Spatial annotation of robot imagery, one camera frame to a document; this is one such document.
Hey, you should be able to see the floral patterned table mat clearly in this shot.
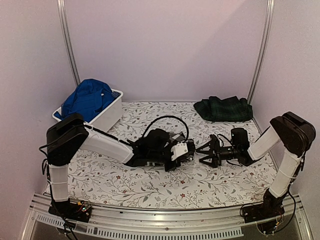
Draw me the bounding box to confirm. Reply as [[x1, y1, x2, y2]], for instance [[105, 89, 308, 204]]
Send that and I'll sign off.
[[67, 102, 277, 210]]

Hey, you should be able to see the right aluminium frame post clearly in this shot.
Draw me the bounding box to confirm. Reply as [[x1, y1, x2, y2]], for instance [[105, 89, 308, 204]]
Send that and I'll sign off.
[[247, 0, 275, 104]]

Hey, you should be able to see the front aluminium rail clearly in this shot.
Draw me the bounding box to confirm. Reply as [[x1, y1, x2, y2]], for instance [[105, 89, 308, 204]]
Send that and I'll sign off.
[[21, 193, 314, 240]]

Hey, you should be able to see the blue garment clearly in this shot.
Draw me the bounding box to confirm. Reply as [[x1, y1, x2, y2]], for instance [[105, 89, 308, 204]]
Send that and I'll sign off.
[[53, 78, 120, 122]]

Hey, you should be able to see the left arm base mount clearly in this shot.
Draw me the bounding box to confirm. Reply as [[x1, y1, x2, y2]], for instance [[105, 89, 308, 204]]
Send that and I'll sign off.
[[48, 199, 92, 223]]

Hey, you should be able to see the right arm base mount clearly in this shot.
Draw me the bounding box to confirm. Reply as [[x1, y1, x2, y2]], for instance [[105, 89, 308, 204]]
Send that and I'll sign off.
[[239, 203, 285, 236]]

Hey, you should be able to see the white plastic laundry bin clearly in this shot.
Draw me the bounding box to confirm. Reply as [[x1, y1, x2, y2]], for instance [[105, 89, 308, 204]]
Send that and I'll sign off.
[[52, 88, 123, 132]]

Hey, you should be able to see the green plaid pleated skirt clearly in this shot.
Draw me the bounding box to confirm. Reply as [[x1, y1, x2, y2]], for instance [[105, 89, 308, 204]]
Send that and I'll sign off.
[[193, 96, 253, 122]]

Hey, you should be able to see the black white checkered shirt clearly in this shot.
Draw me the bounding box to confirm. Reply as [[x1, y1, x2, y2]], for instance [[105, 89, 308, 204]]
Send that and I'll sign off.
[[145, 132, 192, 167]]

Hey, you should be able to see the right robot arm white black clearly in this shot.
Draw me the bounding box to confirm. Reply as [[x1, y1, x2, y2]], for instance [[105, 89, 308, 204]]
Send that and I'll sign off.
[[195, 111, 317, 218]]

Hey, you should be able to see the black camera cable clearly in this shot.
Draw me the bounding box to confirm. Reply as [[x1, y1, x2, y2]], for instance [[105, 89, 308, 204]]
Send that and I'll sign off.
[[142, 114, 190, 143]]

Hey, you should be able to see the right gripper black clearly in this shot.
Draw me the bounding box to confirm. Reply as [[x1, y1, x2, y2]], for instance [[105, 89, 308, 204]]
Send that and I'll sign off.
[[196, 140, 240, 168]]

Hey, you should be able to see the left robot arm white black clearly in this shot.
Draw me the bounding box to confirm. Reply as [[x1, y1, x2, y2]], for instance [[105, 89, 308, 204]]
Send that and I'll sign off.
[[39, 113, 196, 217]]

